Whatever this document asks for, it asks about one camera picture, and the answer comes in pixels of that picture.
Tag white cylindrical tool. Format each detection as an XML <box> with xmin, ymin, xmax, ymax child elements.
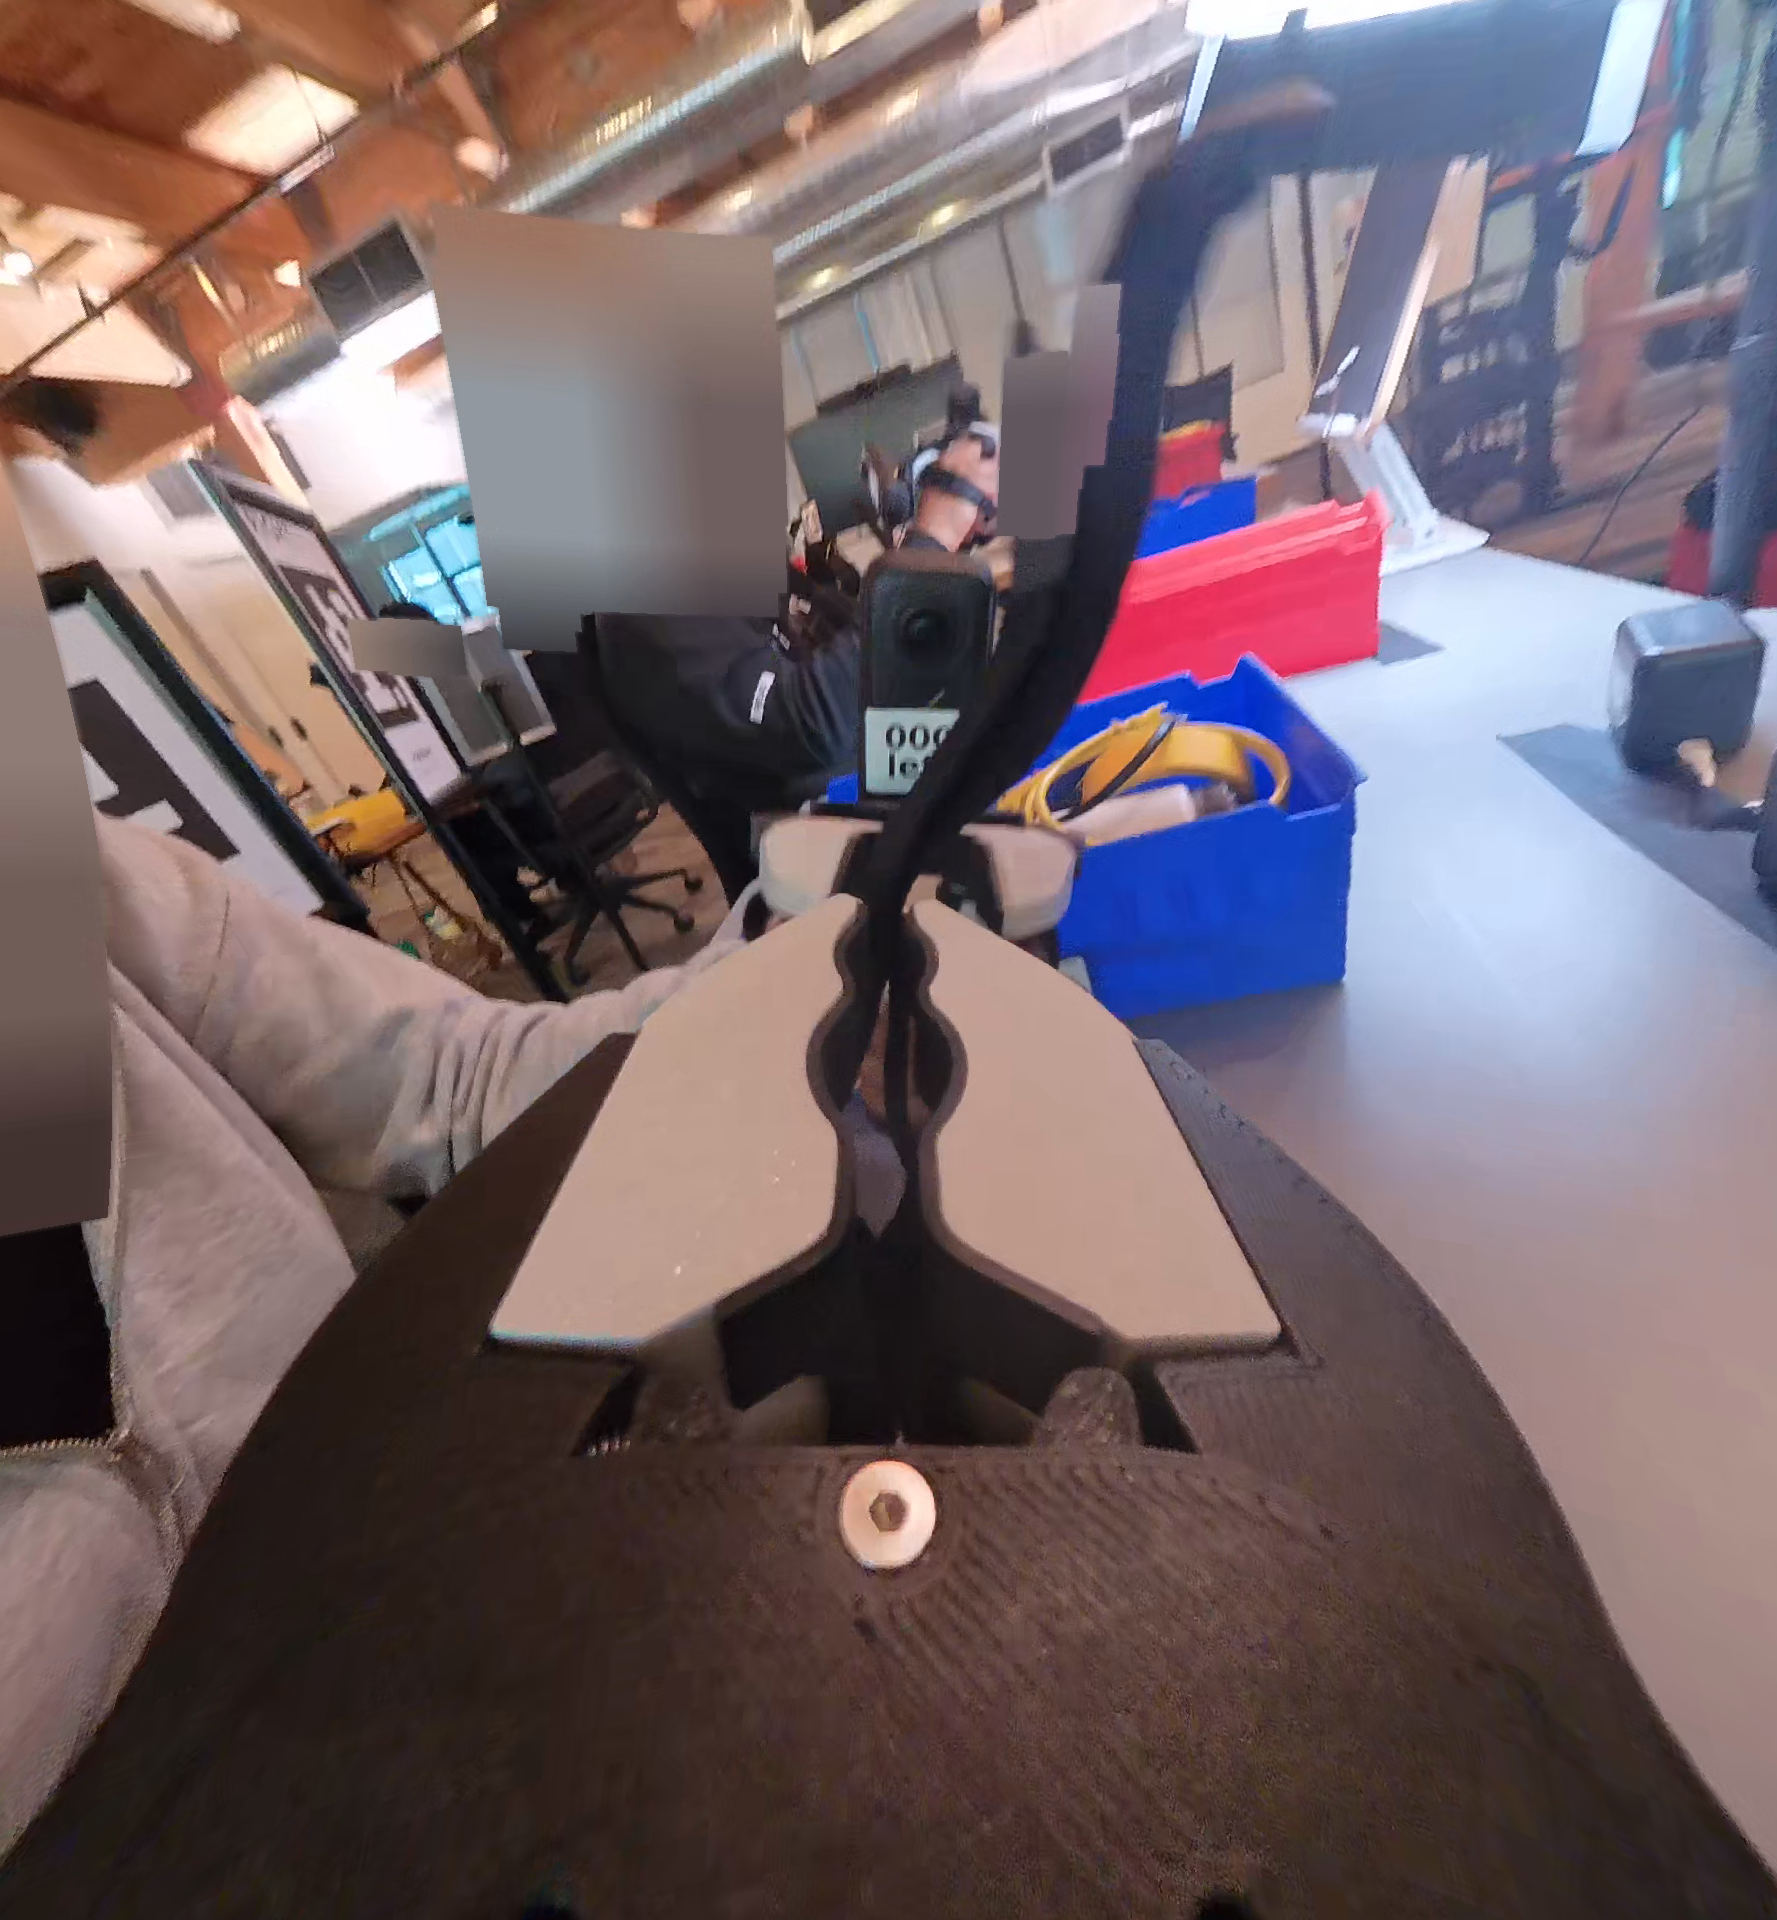
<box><xmin>1082</xmin><ymin>784</ymin><xmax>1251</xmax><ymax>842</ymax></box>

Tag dark green board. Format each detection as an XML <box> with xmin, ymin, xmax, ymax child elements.
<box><xmin>790</xmin><ymin>365</ymin><xmax>964</xmax><ymax>540</ymax></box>

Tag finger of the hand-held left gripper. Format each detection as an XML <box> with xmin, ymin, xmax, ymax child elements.
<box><xmin>760</xmin><ymin>819</ymin><xmax>875</xmax><ymax>926</ymax></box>
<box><xmin>948</xmin><ymin>832</ymin><xmax>1082</xmax><ymax>936</ymax></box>

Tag black fabric strap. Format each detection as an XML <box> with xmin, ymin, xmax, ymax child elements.
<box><xmin>829</xmin><ymin>74</ymin><xmax>1341</xmax><ymax>1248</ymax></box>

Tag framed black white marker poster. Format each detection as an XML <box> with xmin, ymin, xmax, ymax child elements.
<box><xmin>39</xmin><ymin>562</ymin><xmax>373</xmax><ymax>924</ymax></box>
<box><xmin>190</xmin><ymin>455</ymin><xmax>470</xmax><ymax>812</ymax></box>

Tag black office chair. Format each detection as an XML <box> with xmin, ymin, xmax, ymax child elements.
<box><xmin>481</xmin><ymin>745</ymin><xmax>703</xmax><ymax>983</ymax></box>

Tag yellow tape roll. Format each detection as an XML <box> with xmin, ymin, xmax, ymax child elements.
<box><xmin>1128</xmin><ymin>726</ymin><xmax>1281</xmax><ymax>804</ymax></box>

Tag yellow cable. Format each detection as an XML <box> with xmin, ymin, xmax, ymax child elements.
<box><xmin>1026</xmin><ymin>704</ymin><xmax>1295</xmax><ymax>829</ymax></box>

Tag grey desk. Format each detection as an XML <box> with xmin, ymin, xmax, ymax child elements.
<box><xmin>1112</xmin><ymin>542</ymin><xmax>1777</xmax><ymax>1914</ymax></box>

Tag dark grey tripod pole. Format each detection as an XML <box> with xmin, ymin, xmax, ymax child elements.
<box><xmin>1704</xmin><ymin>0</ymin><xmax>1777</xmax><ymax>609</ymax></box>

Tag floor stand with grey board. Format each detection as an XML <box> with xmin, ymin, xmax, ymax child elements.
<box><xmin>455</xmin><ymin>613</ymin><xmax>589</xmax><ymax>1000</ymax></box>

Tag person's left forearm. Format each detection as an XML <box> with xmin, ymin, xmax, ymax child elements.
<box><xmin>100</xmin><ymin>815</ymin><xmax>770</xmax><ymax>1202</ymax></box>

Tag wide black tape patch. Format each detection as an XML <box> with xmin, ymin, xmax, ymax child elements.
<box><xmin>1501</xmin><ymin>722</ymin><xmax>1777</xmax><ymax>1000</ymax></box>

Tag white tablet stand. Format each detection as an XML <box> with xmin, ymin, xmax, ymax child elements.
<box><xmin>1296</xmin><ymin>403</ymin><xmax>1493</xmax><ymax>580</ymax></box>

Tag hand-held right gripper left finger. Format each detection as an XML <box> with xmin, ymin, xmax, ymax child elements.
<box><xmin>486</xmin><ymin>891</ymin><xmax>871</xmax><ymax>1356</ymax></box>

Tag blue plastic bin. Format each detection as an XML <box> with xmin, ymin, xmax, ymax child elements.
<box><xmin>1134</xmin><ymin>476</ymin><xmax>1263</xmax><ymax>559</ymax></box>
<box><xmin>825</xmin><ymin>653</ymin><xmax>1364</xmax><ymax>1021</ymax></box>

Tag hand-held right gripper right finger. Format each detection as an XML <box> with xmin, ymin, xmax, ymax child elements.
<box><xmin>906</xmin><ymin>900</ymin><xmax>1283</xmax><ymax>1361</ymax></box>

